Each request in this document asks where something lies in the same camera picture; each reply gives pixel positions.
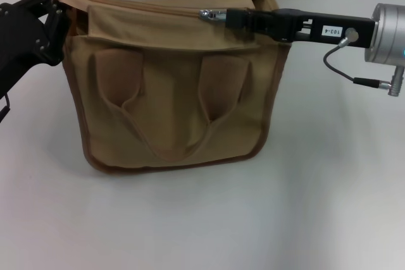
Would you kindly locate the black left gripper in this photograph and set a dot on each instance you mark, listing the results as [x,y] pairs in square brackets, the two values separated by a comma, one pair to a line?
[19,42]

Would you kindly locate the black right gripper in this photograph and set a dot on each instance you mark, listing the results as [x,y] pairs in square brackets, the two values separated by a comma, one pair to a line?
[345,31]

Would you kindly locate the silver metal zipper pull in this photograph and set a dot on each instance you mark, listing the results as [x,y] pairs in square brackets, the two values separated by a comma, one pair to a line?
[212,15]

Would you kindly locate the khaki canvas food bag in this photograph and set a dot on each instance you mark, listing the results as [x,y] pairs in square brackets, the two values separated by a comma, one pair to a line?
[177,108]

